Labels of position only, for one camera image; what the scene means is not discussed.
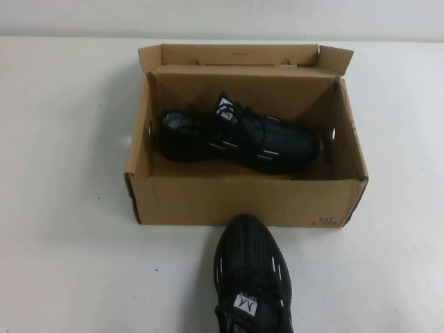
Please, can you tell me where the black knit sneaker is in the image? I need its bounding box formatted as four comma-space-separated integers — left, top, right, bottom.
159, 89, 322, 173
212, 214, 295, 333

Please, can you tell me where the brown cardboard shoe box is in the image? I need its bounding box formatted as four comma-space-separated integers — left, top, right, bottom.
123, 42, 370, 230

